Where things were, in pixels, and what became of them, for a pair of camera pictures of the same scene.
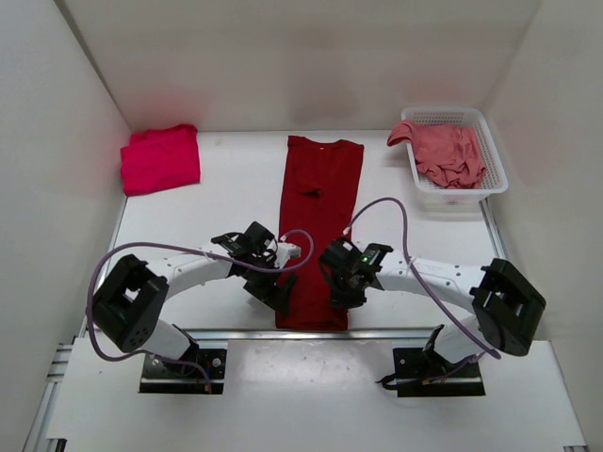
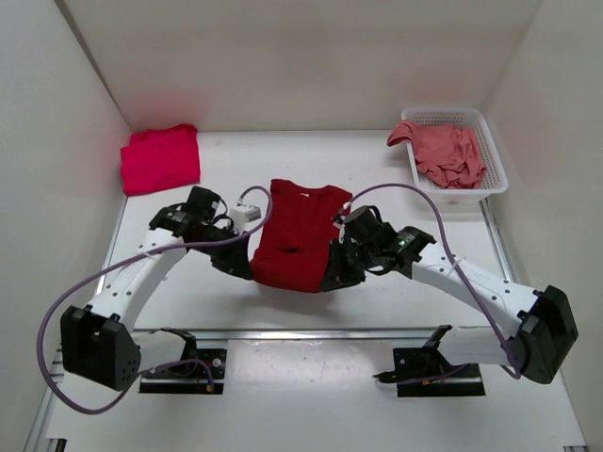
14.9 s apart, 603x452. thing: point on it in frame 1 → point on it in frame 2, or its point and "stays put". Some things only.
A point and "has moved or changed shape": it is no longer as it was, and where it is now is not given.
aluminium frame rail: [545, 348] stays put
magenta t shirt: [160, 158] stays put
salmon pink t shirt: [448, 155] stays put
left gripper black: [275, 297] → [236, 262]
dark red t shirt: [321, 195] has moved or changed shape
